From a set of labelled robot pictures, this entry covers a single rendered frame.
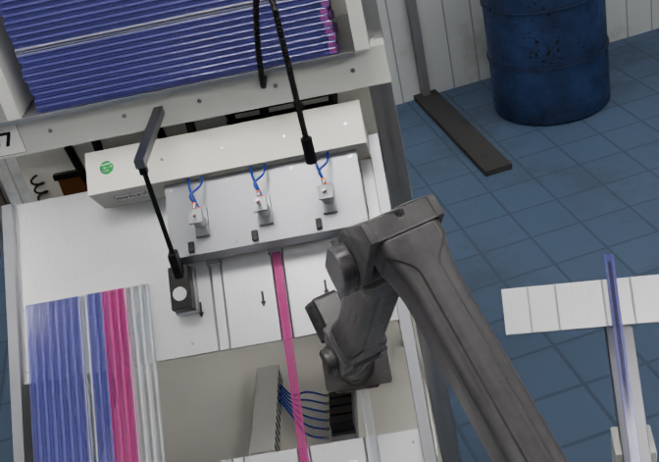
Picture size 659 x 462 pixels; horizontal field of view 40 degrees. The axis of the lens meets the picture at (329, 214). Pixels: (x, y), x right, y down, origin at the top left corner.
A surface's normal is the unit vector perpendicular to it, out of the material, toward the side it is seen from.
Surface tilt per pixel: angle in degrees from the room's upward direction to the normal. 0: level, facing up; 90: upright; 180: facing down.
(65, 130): 90
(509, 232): 0
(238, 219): 44
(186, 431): 0
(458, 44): 90
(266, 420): 0
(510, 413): 37
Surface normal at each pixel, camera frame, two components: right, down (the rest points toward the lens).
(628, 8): 0.23, 0.44
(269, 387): -0.20, -0.85
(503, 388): 0.04, -0.42
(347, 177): -0.14, -0.27
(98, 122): 0.01, 0.50
